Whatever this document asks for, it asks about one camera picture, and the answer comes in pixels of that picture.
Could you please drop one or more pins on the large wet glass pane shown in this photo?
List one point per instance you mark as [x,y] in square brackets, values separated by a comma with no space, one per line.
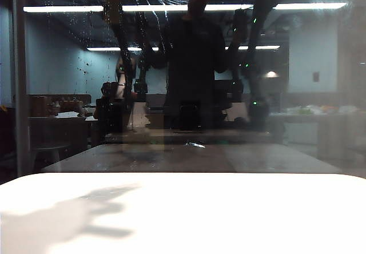
[308,139]

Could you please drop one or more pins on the round grey stool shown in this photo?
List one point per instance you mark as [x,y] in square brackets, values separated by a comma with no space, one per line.
[48,148]

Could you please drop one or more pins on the grey metal window frame post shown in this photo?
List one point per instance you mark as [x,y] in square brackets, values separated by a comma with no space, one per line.
[19,93]

